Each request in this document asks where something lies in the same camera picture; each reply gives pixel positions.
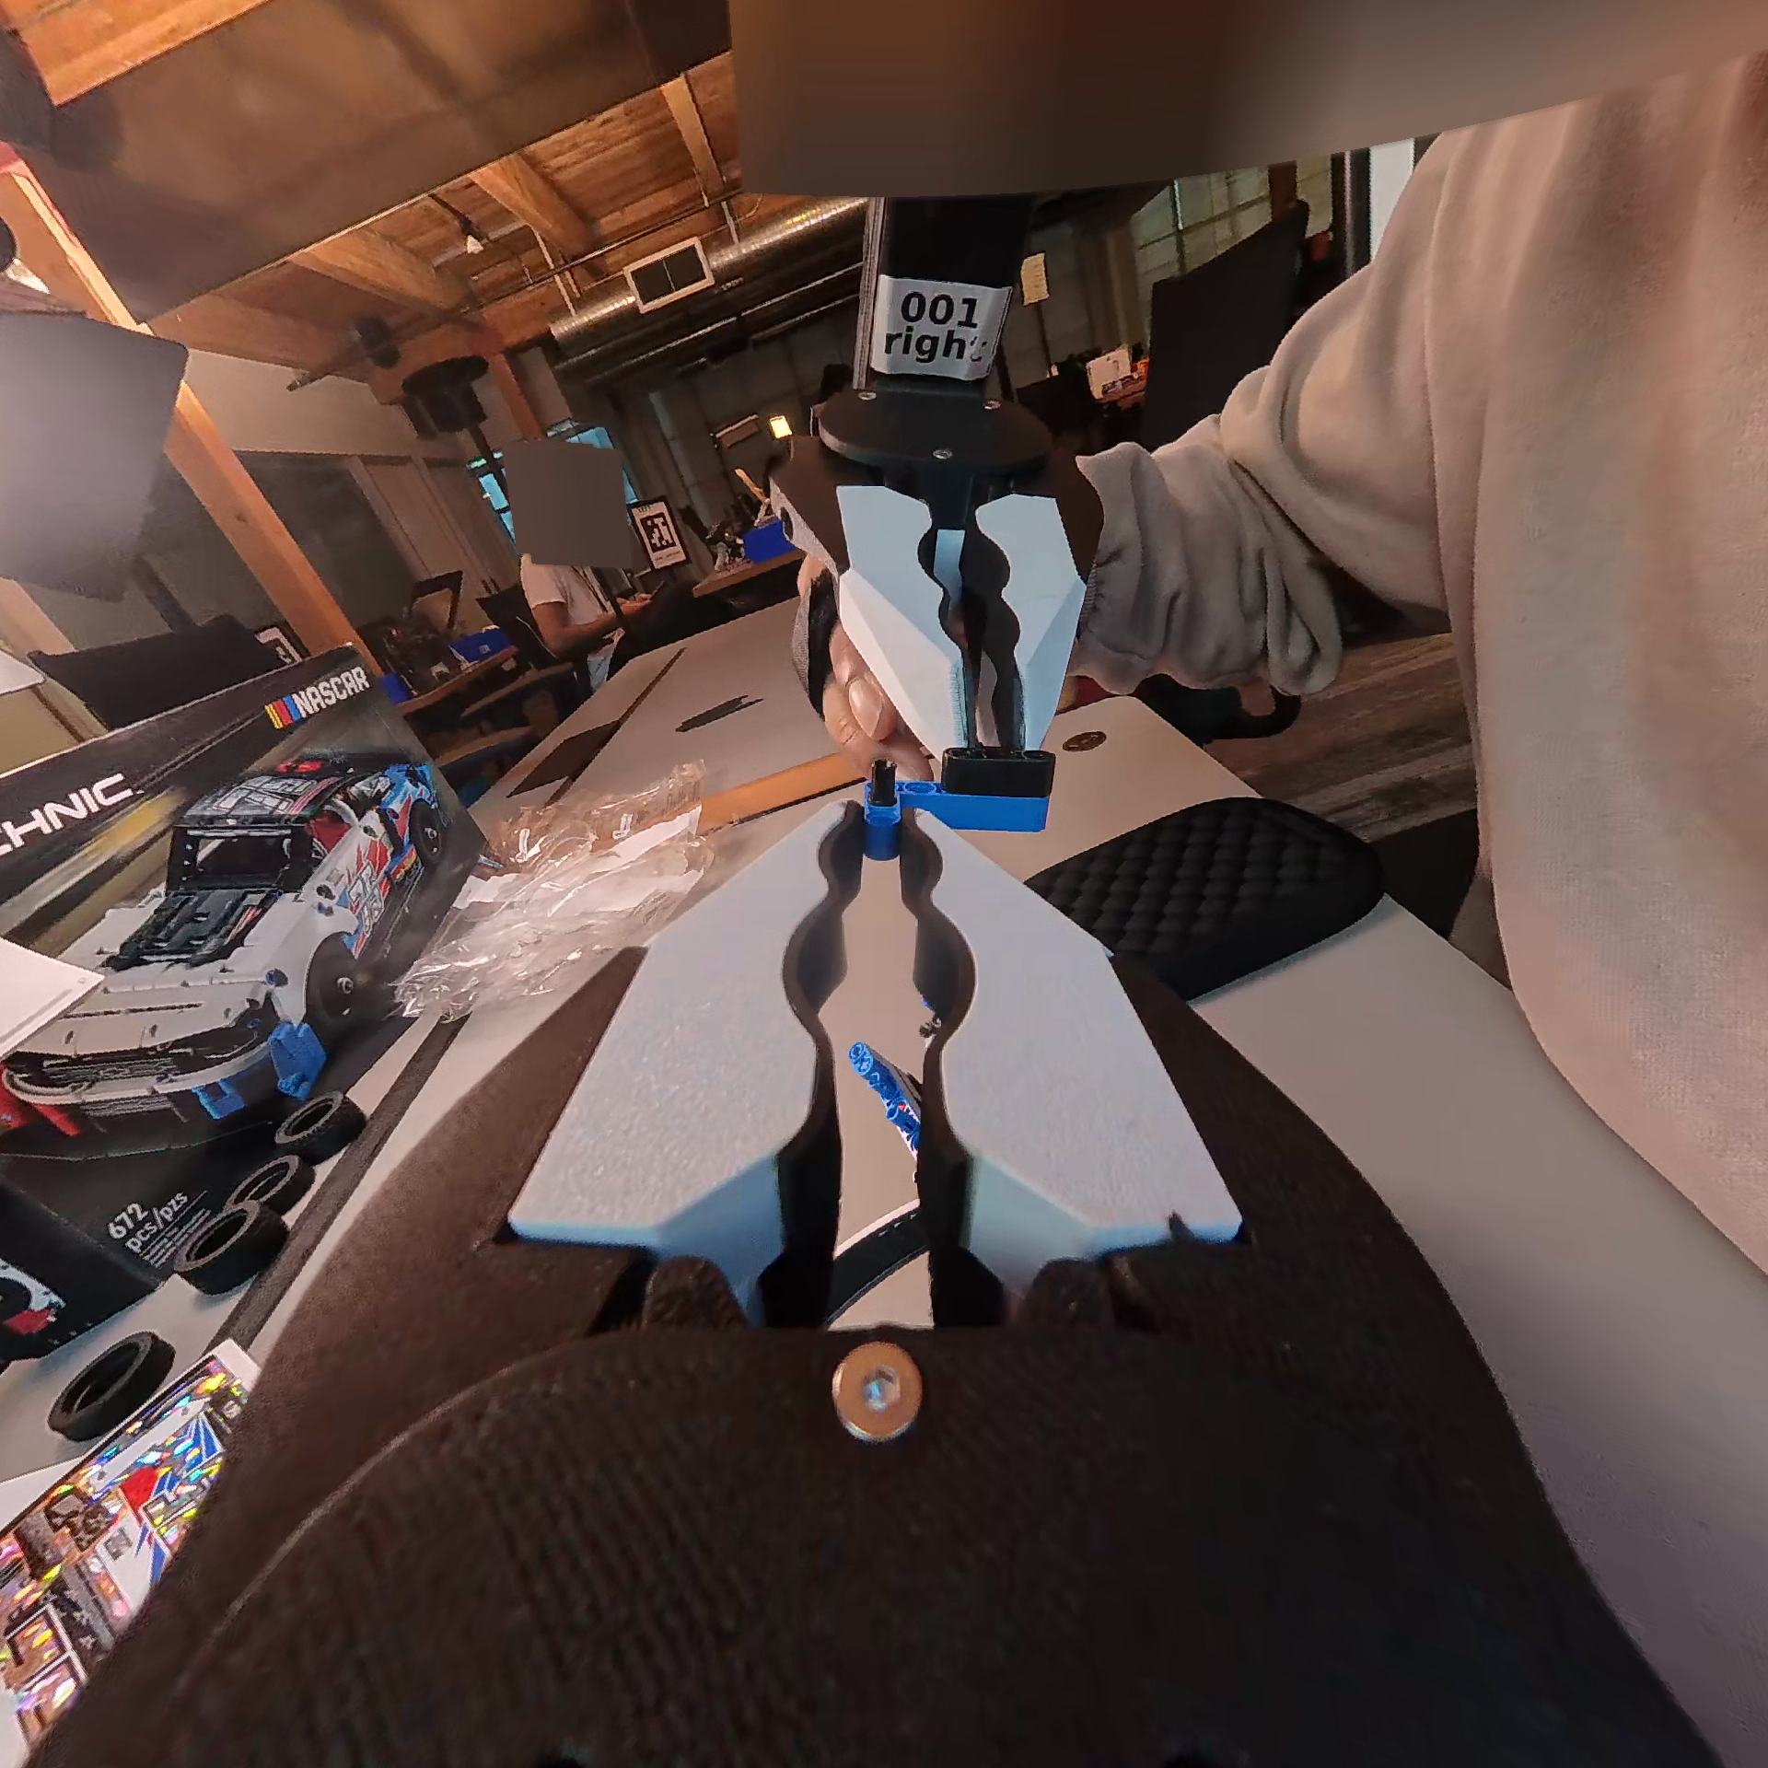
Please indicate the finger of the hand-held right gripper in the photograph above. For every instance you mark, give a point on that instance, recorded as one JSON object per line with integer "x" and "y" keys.
{"x": 885, "y": 580}
{"x": 1057, "y": 595}

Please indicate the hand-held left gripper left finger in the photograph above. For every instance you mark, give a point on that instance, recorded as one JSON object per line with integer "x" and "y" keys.
{"x": 663, "y": 1106}

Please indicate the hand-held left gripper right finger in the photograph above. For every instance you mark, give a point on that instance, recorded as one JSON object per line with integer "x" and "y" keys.
{"x": 1091, "y": 1106}

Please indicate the black lego perpendicular connector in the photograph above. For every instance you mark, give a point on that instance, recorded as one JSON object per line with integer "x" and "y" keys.
{"x": 1002, "y": 771}

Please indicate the blue L-shaped lego beam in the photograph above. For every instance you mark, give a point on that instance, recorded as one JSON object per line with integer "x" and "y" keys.
{"x": 994, "y": 815}

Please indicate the lego instruction booklet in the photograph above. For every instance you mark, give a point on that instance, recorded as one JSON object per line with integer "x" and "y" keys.
{"x": 34, "y": 995}

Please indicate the person's right forearm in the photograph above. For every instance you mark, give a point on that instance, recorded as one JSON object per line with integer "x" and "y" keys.
{"x": 1242, "y": 551}

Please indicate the person's right hand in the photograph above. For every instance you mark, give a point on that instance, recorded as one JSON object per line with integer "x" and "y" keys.
{"x": 857, "y": 690}

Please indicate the clear plastic bag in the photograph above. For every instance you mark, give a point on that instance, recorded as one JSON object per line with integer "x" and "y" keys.
{"x": 553, "y": 925}

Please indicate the black patterned tag sign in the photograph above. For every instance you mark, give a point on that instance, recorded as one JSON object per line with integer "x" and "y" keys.
{"x": 658, "y": 533}

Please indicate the crumpled brownish plastic bag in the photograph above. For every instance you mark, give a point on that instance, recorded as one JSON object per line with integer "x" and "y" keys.
{"x": 595, "y": 815}

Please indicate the white ceiling vent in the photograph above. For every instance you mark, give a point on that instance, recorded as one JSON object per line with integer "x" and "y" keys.
{"x": 671, "y": 274}

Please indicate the black box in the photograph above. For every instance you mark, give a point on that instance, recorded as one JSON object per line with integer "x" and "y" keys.
{"x": 207, "y": 857}

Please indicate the holographic sticker sheet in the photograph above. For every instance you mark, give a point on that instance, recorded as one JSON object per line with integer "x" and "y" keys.
{"x": 110, "y": 1547}

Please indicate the dark flat panel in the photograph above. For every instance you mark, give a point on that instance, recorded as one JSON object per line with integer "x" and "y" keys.
{"x": 70, "y": 456}

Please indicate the metal air duct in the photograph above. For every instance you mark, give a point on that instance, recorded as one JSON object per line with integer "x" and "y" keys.
{"x": 774, "y": 262}

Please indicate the wooden post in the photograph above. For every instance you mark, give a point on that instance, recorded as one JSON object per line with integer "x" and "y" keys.
{"x": 261, "y": 539}

